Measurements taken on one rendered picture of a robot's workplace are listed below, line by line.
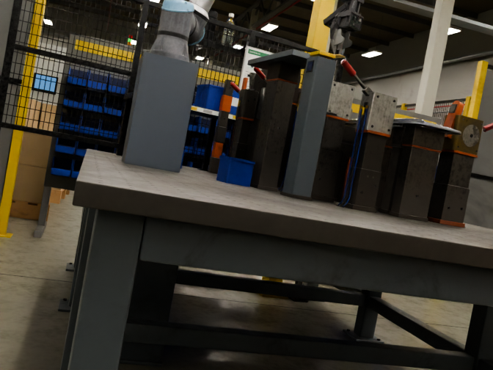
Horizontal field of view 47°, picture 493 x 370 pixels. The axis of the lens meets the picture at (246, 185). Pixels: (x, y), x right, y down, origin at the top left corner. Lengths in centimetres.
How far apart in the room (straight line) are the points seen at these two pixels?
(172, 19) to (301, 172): 78
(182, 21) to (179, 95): 28
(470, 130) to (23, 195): 386
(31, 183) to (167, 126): 309
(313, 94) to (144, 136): 64
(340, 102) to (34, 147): 345
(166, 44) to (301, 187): 75
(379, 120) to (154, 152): 80
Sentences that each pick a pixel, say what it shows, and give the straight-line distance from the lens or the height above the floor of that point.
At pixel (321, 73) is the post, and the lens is 179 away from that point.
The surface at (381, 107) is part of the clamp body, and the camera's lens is 178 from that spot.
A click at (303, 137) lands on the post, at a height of 89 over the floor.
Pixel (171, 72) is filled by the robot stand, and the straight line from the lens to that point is 208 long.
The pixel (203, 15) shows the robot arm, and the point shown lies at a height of 132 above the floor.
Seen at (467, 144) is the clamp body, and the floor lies 97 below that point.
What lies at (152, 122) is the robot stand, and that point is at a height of 86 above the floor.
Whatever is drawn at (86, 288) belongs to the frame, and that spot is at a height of 52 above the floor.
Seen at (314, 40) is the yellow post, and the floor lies 161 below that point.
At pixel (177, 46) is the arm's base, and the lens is 213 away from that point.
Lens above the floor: 77
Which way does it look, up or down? 2 degrees down
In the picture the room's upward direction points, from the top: 11 degrees clockwise
